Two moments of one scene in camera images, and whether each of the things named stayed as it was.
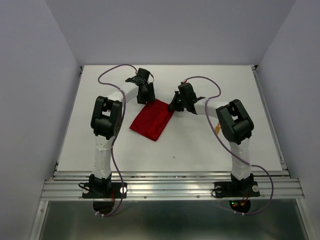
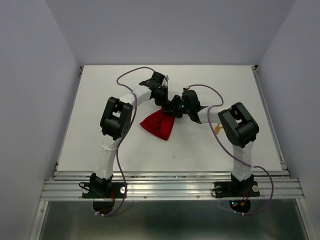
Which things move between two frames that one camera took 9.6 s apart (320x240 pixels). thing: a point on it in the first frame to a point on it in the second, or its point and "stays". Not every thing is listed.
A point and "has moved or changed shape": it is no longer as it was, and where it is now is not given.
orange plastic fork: [217, 128] stays
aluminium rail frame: [103, 184] stays
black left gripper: [151, 96] to [165, 101]
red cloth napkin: [152, 120] has moved or changed shape
